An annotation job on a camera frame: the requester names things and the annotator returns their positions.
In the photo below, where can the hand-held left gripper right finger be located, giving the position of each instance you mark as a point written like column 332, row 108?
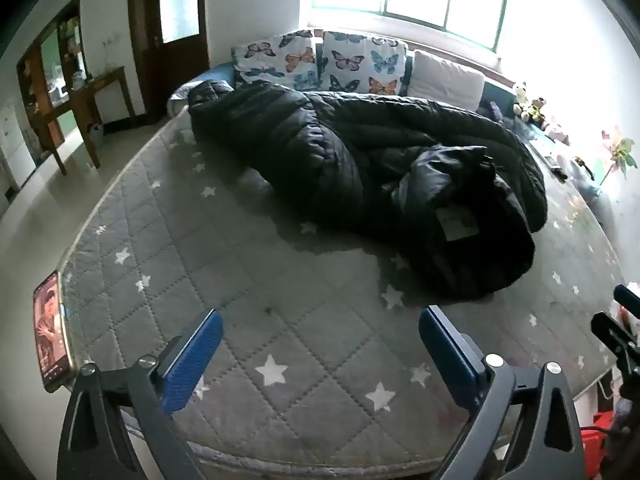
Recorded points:
column 447, row 355

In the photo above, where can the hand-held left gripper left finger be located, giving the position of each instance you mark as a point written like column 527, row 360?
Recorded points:
column 192, row 360

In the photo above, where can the white pillow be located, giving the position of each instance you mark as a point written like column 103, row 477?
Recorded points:
column 445, row 77

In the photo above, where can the white plush toy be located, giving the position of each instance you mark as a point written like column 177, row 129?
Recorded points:
column 521, row 97

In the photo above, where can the butterfly print pillow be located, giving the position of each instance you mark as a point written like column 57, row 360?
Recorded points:
column 280, row 57
column 360, row 60

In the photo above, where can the wooden shelf cabinet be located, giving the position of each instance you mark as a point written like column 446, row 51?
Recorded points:
column 30, row 75

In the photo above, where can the wooden table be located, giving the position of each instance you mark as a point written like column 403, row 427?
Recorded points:
column 95, row 82

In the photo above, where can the dark wooden glazed door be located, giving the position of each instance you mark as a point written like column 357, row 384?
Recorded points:
column 170, row 70

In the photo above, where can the red object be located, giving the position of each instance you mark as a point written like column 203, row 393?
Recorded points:
column 597, row 440

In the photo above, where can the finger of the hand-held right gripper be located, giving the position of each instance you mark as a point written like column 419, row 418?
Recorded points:
column 627, row 296
column 612, row 332

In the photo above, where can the purple plush toy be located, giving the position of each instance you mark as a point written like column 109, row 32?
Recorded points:
column 495, row 111

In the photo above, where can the black down jacket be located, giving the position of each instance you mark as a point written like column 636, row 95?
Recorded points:
column 350, row 160

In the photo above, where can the blue sofa bench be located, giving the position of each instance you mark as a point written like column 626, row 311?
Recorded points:
column 220, row 72

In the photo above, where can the smartphone with lit screen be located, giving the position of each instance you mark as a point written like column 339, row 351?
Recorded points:
column 50, row 330

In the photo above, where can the brown plush toy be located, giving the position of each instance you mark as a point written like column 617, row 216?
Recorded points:
column 536, row 110

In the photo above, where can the grey star-print quilted mattress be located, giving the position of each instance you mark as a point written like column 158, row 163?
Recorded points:
column 250, row 270

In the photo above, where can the white refrigerator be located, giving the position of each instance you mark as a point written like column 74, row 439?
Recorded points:
column 12, row 150

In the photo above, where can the colourful pinwheel flower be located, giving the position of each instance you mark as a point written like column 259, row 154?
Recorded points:
column 620, row 152

